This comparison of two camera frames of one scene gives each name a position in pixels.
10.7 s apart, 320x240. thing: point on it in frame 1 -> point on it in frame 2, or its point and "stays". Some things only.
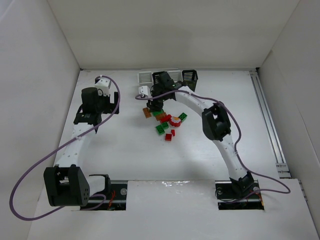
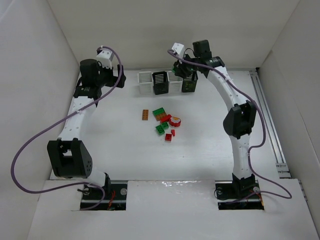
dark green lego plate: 155,113 stays
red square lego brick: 168,137 stays
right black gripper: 155,105 -> 180,67
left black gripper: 111,104 -> 120,75
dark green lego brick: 165,125 stays
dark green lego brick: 160,130 stays
